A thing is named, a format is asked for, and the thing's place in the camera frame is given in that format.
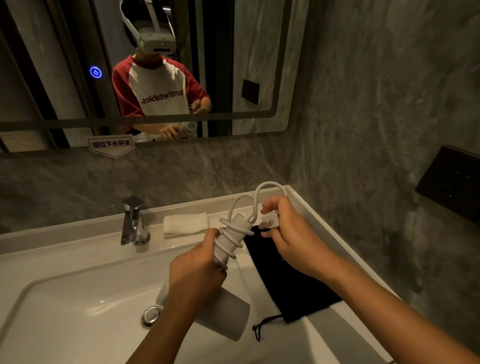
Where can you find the person's right hand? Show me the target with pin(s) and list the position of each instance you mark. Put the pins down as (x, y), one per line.
(300, 243)

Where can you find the person's left hand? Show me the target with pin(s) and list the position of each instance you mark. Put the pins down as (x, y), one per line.
(193, 273)

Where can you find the person's left fingers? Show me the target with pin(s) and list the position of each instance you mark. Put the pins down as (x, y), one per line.
(215, 240)

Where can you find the person's right thumb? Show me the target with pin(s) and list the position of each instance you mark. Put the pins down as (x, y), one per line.
(270, 232)

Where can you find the white hair dryer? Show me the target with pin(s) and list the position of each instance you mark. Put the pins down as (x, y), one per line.
(225, 311)

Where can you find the person's left forearm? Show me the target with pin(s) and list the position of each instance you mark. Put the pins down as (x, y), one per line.
(165, 337)

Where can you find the person's right forearm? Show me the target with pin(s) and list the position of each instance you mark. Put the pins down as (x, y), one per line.
(393, 322)

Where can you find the folded white towel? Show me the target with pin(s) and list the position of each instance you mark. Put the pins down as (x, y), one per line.
(185, 224)

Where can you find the chrome faucet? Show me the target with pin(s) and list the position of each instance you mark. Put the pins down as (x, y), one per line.
(133, 225)

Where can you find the chrome sink drain plug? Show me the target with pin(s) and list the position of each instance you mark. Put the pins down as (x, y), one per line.
(151, 315)

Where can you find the white label sticker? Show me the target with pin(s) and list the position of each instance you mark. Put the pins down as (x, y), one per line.
(111, 145)

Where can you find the white sink basin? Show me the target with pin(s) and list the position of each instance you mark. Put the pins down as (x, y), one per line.
(75, 285)

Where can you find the blue lit touch button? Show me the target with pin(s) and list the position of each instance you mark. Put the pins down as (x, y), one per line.
(95, 72)

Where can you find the black wall panel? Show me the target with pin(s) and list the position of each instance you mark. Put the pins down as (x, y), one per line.
(452, 182)

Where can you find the wall mirror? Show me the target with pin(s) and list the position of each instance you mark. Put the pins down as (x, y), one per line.
(56, 56)

